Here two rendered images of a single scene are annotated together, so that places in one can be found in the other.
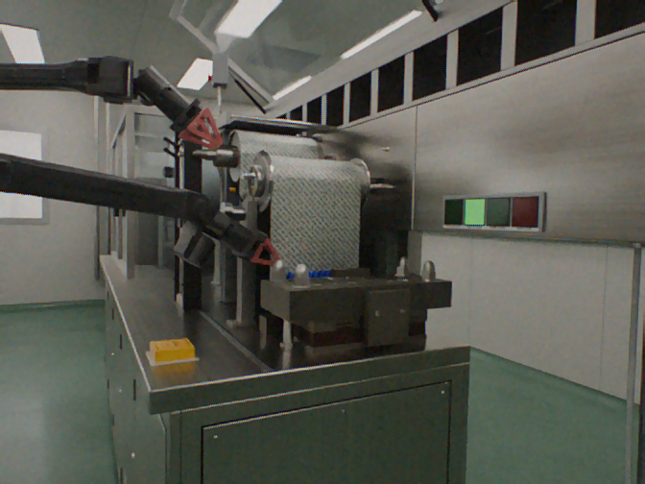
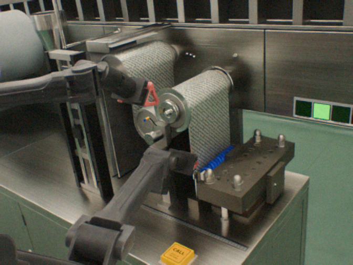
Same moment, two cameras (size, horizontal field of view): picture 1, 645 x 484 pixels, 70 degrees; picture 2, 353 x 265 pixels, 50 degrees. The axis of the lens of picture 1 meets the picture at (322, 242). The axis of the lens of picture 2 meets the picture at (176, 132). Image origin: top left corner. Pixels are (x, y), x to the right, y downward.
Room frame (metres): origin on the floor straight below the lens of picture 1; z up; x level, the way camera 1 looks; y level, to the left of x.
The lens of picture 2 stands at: (0.08, 0.56, 1.68)
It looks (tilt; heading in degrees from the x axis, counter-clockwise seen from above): 25 degrees down; 338
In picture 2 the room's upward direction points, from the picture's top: 6 degrees counter-clockwise
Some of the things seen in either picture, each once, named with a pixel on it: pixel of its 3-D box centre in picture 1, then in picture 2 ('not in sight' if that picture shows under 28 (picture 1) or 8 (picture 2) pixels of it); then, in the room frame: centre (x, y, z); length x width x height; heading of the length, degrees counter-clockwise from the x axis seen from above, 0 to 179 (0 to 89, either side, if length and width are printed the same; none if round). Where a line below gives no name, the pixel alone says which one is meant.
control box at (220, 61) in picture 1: (217, 71); not in sight; (1.61, 0.37, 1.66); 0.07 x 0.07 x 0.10; 17
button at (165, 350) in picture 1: (172, 350); (177, 256); (0.86, 0.28, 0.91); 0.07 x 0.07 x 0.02; 27
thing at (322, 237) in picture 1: (317, 244); (211, 140); (1.11, 0.01, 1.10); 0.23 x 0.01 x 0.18; 117
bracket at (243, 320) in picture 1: (241, 263); (163, 166); (1.12, 0.20, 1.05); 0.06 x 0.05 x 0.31; 117
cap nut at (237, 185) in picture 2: (301, 275); (237, 181); (0.91, 0.04, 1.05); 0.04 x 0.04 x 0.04
